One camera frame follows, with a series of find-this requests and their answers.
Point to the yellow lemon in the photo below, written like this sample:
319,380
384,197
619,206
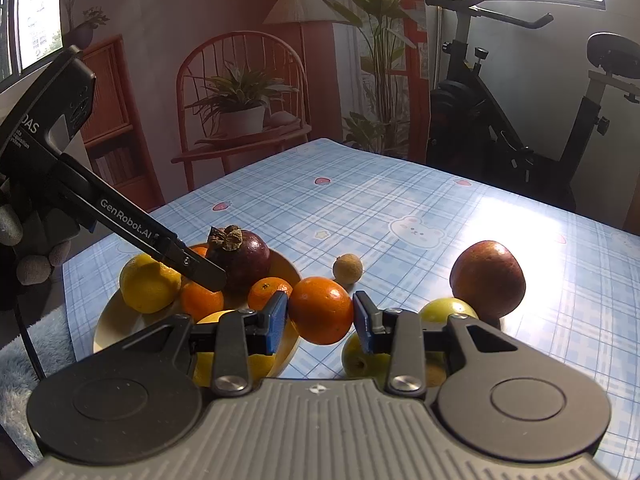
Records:
149,282

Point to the light blue fluffy rug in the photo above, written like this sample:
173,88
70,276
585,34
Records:
20,360

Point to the red apple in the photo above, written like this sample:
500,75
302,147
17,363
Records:
487,280

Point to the green apple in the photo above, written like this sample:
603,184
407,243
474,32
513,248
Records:
357,362
445,309

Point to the cream bowl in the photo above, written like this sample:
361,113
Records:
115,332

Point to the dark purple mangosteen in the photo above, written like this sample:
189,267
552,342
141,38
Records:
245,260

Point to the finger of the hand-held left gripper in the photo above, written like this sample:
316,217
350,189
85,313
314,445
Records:
197,267

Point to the large yellow grapefruit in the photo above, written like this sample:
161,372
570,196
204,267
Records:
261,364

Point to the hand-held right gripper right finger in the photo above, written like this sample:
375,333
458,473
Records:
364,325

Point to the person's left hand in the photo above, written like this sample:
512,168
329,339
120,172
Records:
32,269

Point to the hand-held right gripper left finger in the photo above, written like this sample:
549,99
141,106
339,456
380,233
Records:
276,324

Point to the orange mandarin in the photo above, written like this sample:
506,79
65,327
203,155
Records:
200,251
320,310
200,305
262,292

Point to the small brown round fruit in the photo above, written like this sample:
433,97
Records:
347,268

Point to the blue plaid tablecloth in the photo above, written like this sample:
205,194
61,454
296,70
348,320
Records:
300,200

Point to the black exercise bike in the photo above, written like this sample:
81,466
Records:
465,125

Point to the wooden cabinet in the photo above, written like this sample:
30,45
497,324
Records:
634,220

